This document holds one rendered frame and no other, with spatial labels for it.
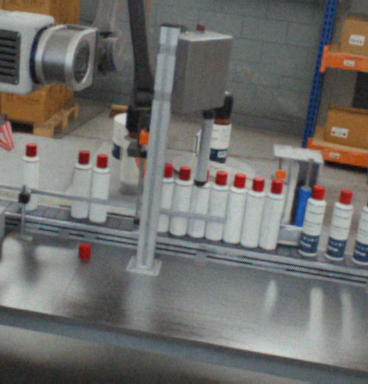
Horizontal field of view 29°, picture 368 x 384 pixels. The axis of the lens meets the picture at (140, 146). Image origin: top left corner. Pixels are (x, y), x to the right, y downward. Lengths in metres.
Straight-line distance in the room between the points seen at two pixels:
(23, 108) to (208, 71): 3.87
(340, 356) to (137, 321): 0.48
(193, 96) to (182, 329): 0.57
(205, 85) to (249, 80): 4.72
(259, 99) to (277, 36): 0.59
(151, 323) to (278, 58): 4.92
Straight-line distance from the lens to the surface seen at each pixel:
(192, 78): 1.79
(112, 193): 2.34
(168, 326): 1.75
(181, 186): 2.02
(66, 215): 2.15
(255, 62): 6.52
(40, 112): 5.58
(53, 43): 1.47
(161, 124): 1.83
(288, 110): 6.56
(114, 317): 1.76
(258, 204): 2.02
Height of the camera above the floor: 1.75
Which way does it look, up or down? 18 degrees down
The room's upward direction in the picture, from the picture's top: 6 degrees clockwise
